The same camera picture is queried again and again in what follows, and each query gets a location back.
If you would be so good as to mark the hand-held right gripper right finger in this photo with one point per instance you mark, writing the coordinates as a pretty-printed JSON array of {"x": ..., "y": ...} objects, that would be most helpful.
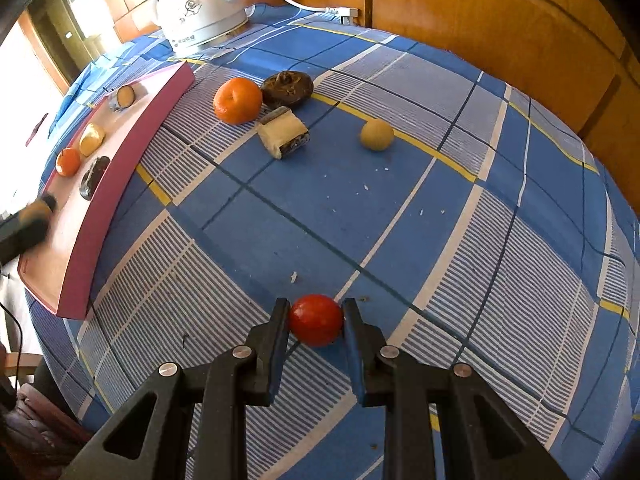
[{"x": 356, "y": 360}]

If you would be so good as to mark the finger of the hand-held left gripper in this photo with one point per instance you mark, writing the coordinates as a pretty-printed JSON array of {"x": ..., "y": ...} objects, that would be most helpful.
[{"x": 20, "y": 239}]

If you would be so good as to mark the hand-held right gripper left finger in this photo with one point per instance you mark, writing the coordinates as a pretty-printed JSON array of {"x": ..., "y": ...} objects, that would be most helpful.
[{"x": 272, "y": 350}]

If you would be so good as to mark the red tomato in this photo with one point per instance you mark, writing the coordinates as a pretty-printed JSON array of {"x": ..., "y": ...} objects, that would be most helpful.
[{"x": 316, "y": 320}]

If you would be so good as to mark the small orange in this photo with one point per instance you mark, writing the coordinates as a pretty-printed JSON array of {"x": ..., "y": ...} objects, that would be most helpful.
[{"x": 67, "y": 161}]

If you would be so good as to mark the dark oblong pastry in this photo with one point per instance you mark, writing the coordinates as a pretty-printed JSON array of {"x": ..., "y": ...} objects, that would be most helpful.
[{"x": 94, "y": 177}]

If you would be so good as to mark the pink-edged white cardboard tray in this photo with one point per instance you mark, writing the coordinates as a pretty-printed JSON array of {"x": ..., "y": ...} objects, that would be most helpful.
[{"x": 115, "y": 200}]

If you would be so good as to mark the yellow fruit piece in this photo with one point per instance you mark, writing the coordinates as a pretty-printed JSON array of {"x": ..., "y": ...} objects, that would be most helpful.
[{"x": 92, "y": 139}]

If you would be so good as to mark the dark-skinned pale fruit piece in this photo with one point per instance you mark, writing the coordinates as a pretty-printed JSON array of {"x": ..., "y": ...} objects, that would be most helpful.
[{"x": 122, "y": 97}]

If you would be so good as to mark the cream cake slice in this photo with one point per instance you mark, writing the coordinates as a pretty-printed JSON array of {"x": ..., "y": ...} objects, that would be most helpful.
[{"x": 282, "y": 132}]

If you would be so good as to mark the large orange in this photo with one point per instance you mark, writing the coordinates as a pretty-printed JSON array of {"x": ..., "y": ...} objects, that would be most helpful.
[{"x": 237, "y": 101}]

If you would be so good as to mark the dark brown wrinkled fruit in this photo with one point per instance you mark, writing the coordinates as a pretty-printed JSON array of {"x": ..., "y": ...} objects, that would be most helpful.
[{"x": 287, "y": 89}]

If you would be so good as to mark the dark red cloth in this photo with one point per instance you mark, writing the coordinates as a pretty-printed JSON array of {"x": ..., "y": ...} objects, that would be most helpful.
[{"x": 37, "y": 129}]

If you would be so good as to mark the blue plaid cloth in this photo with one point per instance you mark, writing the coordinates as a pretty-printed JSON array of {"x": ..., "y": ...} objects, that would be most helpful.
[{"x": 450, "y": 260}]

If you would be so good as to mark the dark brown seat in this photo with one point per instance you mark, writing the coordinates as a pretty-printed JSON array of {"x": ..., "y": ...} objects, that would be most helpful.
[{"x": 30, "y": 420}]

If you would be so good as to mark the wooden glass door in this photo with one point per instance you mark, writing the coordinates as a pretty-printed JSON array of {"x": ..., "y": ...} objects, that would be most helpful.
[{"x": 55, "y": 25}]

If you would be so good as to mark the white ceramic electric kettle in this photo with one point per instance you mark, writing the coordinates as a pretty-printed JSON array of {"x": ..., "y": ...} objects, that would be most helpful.
[{"x": 195, "y": 5}]

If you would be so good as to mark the white power plug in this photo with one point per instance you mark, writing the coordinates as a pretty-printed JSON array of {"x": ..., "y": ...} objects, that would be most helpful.
[{"x": 342, "y": 12}]

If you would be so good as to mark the wooden wardrobe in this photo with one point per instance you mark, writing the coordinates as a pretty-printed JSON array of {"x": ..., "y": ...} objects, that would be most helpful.
[{"x": 475, "y": 20}]

